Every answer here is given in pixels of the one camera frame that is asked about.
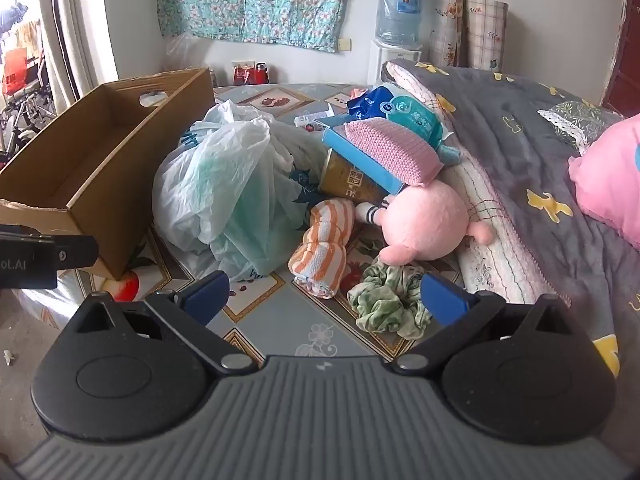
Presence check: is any white water dispenser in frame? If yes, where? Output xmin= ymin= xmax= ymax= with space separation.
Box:
xmin=369 ymin=40 xmax=423 ymax=86

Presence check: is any blue box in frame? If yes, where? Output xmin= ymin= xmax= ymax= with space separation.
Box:
xmin=321 ymin=125 xmax=408 ymax=196

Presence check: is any white plastic bag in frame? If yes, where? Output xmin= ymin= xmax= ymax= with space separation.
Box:
xmin=152 ymin=100 xmax=301 ymax=283

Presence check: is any grey quilt yellow print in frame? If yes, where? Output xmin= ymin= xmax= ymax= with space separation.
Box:
xmin=382 ymin=60 xmax=640 ymax=376

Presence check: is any brown cardboard box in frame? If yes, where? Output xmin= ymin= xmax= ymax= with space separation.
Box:
xmin=0 ymin=66 xmax=217 ymax=281

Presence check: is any cream curtain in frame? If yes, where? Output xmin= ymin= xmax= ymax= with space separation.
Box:
xmin=37 ymin=0 xmax=118 ymax=111

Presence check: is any blue water jug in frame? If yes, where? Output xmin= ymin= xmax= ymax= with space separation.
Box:
xmin=376 ymin=0 xmax=425 ymax=51

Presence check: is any gold brown packet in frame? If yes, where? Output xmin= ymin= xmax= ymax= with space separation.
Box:
xmin=318 ymin=149 xmax=396 ymax=203

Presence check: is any pink plush toy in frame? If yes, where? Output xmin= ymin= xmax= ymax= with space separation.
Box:
xmin=354 ymin=180 xmax=495 ymax=266

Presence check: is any white paper packet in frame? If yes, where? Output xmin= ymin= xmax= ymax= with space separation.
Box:
xmin=294 ymin=106 xmax=351 ymax=135

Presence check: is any clear plastic bag blue print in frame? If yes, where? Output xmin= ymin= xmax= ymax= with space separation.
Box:
xmin=270 ymin=120 xmax=328 ymax=233

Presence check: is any pink pillow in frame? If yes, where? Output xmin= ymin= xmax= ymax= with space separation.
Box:
xmin=567 ymin=112 xmax=640 ymax=251

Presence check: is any pink knitted cloth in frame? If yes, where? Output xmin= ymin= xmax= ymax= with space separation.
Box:
xmin=345 ymin=119 xmax=443 ymax=186

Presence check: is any red packet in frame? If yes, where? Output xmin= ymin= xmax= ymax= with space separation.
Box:
xmin=231 ymin=60 xmax=257 ymax=86

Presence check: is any brown door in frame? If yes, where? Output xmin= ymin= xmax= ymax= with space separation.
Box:
xmin=600 ymin=0 xmax=640 ymax=116

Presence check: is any blue tissue pack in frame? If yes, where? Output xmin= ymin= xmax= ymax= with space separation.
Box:
xmin=347 ymin=85 xmax=461 ymax=166

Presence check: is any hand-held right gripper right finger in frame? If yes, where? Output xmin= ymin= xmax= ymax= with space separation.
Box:
xmin=390 ymin=272 xmax=577 ymax=376

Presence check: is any green patterned cloth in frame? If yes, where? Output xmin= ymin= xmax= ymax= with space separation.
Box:
xmin=348 ymin=261 xmax=433 ymax=337

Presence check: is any green leaf print pillow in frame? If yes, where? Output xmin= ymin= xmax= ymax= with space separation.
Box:
xmin=537 ymin=100 xmax=623 ymax=153

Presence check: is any orange bag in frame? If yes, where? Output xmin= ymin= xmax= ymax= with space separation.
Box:
xmin=2 ymin=46 xmax=30 ymax=95

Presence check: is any wheelchair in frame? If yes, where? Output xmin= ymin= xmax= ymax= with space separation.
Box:
xmin=0 ymin=50 xmax=58 ymax=161

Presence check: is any orange striped towel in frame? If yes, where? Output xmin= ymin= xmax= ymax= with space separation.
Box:
xmin=289 ymin=199 xmax=357 ymax=300

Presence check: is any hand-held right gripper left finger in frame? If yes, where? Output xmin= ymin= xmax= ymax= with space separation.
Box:
xmin=62 ymin=270 xmax=256 ymax=377

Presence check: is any blue hanging blanket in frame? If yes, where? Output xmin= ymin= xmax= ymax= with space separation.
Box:
xmin=0 ymin=5 xmax=31 ymax=36

